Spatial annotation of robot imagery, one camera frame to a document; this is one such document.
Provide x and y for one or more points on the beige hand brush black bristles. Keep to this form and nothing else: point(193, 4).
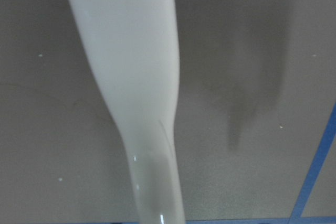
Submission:
point(132, 49)

